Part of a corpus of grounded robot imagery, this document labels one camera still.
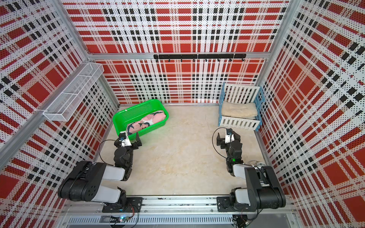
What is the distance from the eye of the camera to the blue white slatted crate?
1029 mm

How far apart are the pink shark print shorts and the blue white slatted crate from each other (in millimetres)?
442

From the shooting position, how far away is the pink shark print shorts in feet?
3.29
